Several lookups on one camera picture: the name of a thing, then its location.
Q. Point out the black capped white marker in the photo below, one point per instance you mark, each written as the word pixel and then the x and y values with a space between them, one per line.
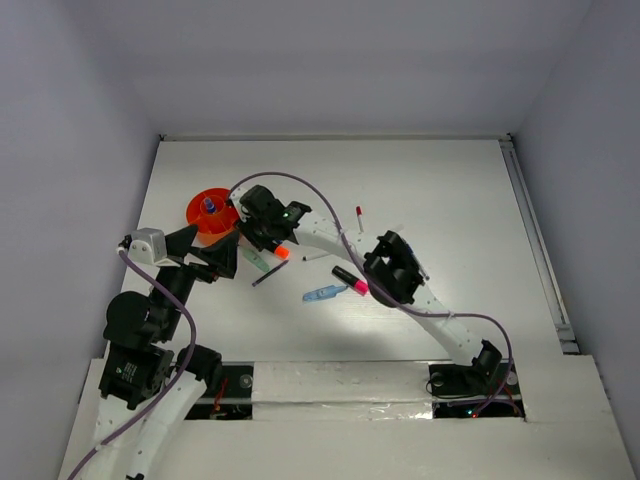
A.
pixel 316 256

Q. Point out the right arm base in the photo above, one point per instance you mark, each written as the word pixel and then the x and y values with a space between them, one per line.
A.
pixel 455 394

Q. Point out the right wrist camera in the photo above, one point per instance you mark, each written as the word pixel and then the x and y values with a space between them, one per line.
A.
pixel 234 196

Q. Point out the orange round container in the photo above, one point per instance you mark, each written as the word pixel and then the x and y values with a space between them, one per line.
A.
pixel 211 227

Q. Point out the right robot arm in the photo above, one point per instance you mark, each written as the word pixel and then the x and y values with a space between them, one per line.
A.
pixel 393 274

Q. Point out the green correction tape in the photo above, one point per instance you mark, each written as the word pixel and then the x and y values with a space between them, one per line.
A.
pixel 255 259

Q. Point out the pink highlighter black body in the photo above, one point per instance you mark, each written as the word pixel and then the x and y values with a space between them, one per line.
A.
pixel 358 285

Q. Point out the purple pen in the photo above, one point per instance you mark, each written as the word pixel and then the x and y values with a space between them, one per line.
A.
pixel 270 273

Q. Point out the blue gel pen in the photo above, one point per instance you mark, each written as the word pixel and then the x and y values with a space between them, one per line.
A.
pixel 419 265

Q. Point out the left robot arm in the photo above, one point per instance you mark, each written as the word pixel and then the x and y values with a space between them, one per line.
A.
pixel 154 371

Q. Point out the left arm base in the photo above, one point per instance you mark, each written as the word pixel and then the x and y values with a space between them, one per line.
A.
pixel 231 399

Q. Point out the blue item in container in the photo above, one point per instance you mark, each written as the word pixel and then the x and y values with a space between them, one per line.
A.
pixel 209 205

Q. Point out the aluminium side rail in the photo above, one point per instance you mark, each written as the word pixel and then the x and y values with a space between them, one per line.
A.
pixel 564 330

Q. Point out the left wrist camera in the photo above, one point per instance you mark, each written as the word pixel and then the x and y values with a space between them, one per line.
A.
pixel 146 246

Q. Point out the red capped white marker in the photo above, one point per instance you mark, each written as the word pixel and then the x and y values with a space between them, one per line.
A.
pixel 359 215

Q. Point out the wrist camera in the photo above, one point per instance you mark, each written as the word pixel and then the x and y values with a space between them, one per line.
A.
pixel 234 196
pixel 146 246

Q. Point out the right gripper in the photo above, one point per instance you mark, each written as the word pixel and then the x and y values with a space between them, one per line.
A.
pixel 245 226

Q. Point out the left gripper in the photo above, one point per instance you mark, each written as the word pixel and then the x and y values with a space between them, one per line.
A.
pixel 222 256

